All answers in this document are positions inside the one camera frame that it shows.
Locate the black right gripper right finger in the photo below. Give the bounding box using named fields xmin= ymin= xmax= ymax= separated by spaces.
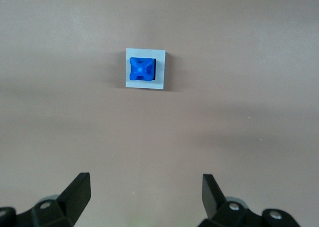
xmin=197 ymin=173 xmax=299 ymax=227

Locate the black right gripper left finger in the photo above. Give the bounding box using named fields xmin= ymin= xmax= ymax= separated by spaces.
xmin=0 ymin=172 xmax=91 ymax=227

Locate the blue plastic insert part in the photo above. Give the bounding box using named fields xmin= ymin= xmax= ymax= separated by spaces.
xmin=129 ymin=56 xmax=157 ymax=83

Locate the gray cube base with socket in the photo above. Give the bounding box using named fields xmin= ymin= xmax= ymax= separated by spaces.
xmin=124 ymin=47 xmax=167 ymax=91

